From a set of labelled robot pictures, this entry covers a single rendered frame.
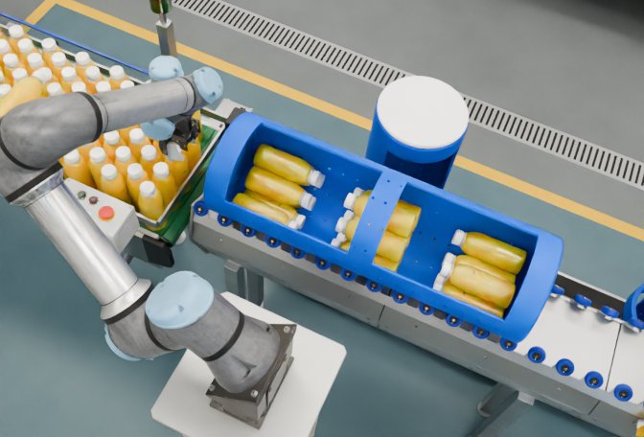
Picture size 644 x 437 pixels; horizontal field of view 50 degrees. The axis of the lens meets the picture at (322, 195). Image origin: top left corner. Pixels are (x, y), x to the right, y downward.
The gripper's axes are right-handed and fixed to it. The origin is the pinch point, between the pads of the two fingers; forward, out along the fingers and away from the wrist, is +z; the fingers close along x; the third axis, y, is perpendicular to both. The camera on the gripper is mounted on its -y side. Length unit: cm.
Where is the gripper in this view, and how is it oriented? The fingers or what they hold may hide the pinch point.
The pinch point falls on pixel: (173, 150)
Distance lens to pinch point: 193.9
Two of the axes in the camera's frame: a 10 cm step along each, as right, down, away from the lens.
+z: -0.7, 5.4, 8.4
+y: 9.1, 3.8, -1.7
